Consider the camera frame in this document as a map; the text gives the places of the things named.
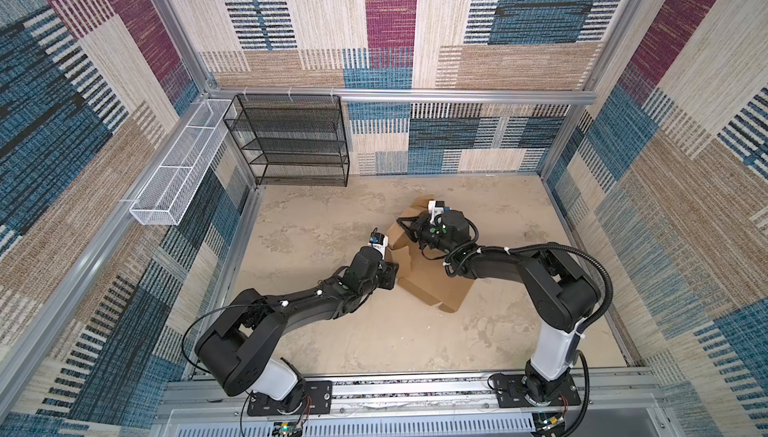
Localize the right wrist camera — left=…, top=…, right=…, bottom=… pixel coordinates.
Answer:
left=427, top=200, right=446, bottom=221

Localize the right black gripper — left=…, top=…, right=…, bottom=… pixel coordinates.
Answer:
left=396, top=213, right=454, bottom=255

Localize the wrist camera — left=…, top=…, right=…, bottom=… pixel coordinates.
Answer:
left=427, top=200, right=446, bottom=221
left=369, top=228, right=389, bottom=259

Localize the white wire mesh basket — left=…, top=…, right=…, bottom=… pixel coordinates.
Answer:
left=130, top=99, right=231, bottom=226

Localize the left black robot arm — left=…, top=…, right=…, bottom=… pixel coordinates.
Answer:
left=194, top=246, right=399, bottom=415

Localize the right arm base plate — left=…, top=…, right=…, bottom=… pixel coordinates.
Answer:
left=487, top=372, right=582, bottom=408

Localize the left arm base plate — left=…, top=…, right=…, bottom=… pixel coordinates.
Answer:
left=246, top=380, right=333, bottom=417

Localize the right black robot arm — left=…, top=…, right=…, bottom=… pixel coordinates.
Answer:
left=397, top=207, right=613, bottom=406

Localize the brown cardboard box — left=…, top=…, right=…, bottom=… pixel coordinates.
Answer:
left=385, top=223, right=474, bottom=313

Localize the black wire mesh shelf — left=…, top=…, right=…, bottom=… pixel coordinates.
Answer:
left=223, top=94, right=350, bottom=187

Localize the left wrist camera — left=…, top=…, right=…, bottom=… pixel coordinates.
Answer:
left=369, top=228, right=389, bottom=259

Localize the aluminium front rail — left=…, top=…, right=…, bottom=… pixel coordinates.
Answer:
left=155, top=370, right=667, bottom=420

